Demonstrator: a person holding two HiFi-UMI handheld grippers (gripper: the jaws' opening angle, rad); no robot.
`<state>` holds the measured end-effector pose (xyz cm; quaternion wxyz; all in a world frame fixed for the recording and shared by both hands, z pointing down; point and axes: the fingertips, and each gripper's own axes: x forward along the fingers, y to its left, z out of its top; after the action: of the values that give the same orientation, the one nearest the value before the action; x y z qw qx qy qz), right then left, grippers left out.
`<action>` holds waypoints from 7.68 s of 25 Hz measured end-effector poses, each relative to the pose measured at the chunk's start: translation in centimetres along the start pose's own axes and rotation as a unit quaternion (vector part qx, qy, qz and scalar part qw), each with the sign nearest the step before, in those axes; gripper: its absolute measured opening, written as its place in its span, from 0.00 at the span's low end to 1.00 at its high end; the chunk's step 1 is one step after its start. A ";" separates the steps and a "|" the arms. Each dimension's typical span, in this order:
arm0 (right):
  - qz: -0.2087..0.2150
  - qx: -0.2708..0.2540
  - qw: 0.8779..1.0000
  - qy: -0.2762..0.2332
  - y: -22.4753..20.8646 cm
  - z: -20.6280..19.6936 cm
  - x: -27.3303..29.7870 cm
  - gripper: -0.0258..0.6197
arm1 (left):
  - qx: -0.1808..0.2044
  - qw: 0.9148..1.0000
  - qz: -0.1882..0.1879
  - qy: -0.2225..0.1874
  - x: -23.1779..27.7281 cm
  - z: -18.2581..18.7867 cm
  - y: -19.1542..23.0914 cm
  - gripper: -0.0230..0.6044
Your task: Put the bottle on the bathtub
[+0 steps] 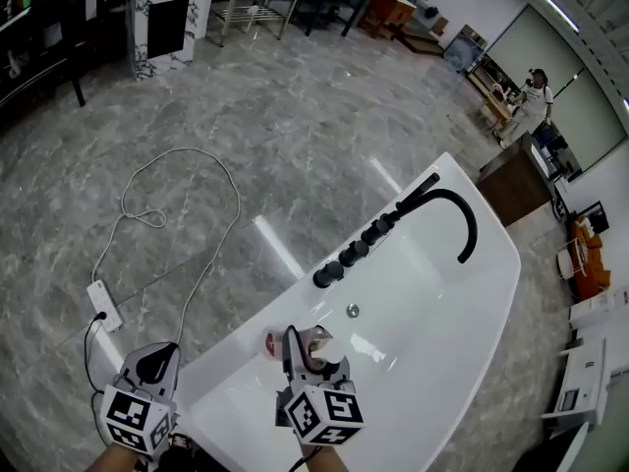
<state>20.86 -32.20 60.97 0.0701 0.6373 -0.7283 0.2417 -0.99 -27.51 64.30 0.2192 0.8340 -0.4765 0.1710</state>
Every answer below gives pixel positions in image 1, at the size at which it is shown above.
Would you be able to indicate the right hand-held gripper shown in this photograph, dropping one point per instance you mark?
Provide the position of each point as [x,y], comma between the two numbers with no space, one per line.
[322,413]

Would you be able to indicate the marble pattern cabinet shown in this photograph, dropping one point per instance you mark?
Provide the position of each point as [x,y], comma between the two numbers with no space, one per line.
[142,22]

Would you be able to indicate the wooden cabinet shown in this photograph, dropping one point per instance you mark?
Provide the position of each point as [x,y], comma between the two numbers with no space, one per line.
[388,10]

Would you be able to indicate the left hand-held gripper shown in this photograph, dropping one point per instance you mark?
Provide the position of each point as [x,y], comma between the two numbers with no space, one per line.
[129,413]

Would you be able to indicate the black desk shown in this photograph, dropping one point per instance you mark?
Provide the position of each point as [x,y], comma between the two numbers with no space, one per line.
[39,42]

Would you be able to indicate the white appliance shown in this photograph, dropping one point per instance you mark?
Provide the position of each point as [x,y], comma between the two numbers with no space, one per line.
[585,381]

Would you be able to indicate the white power strip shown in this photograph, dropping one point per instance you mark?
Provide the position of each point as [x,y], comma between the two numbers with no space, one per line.
[104,305]

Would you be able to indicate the chrome overflow drain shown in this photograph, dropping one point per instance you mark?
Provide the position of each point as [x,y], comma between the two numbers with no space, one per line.
[353,311]

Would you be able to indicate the person's dark shoe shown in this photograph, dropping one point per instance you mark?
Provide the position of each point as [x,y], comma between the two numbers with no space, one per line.
[181,445]

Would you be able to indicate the black curved faucet spout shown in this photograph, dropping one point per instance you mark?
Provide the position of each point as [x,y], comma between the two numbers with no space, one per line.
[469,219]

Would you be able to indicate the dark brown cabinet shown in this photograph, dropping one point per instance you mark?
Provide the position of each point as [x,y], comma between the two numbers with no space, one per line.
[513,190]

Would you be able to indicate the clear bottle with red label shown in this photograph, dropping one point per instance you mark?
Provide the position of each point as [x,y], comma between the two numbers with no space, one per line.
[317,343]

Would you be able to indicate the person's right forearm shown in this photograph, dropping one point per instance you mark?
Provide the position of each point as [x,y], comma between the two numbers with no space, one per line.
[326,460]

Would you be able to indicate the black hand shower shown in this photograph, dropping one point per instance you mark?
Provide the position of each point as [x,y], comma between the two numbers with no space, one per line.
[417,192]

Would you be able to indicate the person's left forearm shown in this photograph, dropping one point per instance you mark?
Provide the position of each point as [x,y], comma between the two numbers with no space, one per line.
[115,461]

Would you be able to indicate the white box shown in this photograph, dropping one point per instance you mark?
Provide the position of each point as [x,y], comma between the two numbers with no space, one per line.
[597,308]

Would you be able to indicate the white bathtub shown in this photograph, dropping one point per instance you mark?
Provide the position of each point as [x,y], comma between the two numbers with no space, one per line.
[422,322]

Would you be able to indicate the black faucet knob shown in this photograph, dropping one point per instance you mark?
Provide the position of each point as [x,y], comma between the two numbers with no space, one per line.
[353,253]
[328,275]
[376,230]

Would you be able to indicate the black framed picture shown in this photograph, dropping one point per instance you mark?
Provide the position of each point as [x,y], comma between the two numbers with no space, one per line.
[595,217]

